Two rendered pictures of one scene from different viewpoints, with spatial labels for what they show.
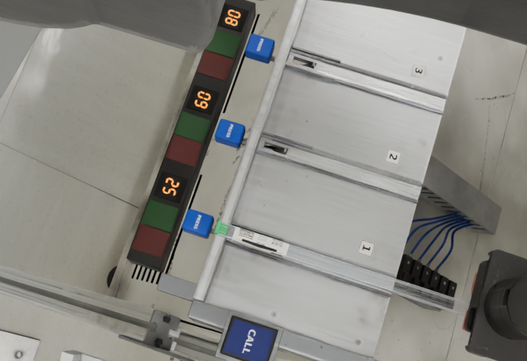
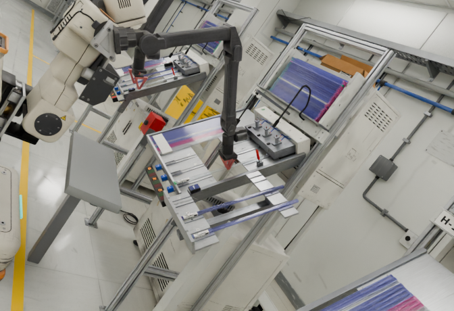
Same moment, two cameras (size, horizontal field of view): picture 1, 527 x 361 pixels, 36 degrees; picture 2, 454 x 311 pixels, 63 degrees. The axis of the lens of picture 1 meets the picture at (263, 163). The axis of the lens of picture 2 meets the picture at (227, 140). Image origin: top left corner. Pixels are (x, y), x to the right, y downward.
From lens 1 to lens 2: 1.41 m
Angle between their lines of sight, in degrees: 48
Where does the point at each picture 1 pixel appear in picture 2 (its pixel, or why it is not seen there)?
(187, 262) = (173, 265)
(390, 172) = (196, 165)
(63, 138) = (117, 275)
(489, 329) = (226, 155)
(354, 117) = (183, 164)
